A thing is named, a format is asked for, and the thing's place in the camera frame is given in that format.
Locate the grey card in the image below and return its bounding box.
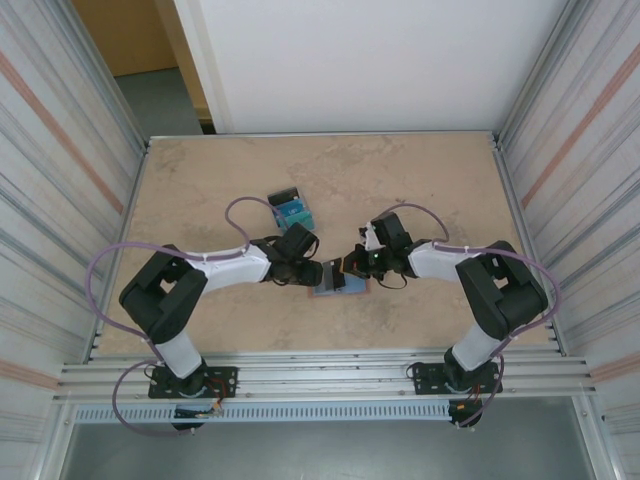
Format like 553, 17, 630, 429
321, 258, 347, 293

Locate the pink card holder wallet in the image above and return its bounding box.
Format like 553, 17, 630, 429
306, 276, 372, 300

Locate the black card stack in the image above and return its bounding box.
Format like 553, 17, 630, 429
267, 186, 303, 207

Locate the ribbed metal side panel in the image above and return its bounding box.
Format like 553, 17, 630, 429
0, 0, 151, 480
492, 0, 640, 480

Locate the aluminium rail frame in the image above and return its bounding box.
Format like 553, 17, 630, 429
52, 348, 599, 404

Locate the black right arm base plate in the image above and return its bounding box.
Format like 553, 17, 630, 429
407, 360, 504, 399

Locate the slotted grey cable duct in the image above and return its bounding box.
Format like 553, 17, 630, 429
73, 402, 454, 426

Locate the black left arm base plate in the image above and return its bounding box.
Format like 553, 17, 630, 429
148, 364, 239, 401

